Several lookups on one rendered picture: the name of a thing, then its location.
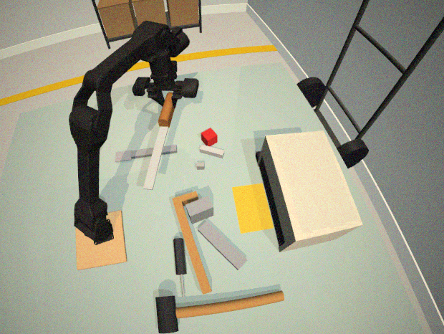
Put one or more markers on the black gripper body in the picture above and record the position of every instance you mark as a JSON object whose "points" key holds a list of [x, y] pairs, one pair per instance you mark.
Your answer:
{"points": [[165, 81]]}

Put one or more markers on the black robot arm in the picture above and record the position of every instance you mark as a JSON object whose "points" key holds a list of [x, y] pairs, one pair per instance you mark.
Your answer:
{"points": [[151, 42]]}

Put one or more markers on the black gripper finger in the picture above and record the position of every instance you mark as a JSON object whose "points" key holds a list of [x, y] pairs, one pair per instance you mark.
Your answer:
{"points": [[158, 97], [175, 98]]}

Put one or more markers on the red cube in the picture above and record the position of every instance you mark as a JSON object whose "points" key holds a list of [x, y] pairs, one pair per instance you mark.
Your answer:
{"points": [[209, 137]]}

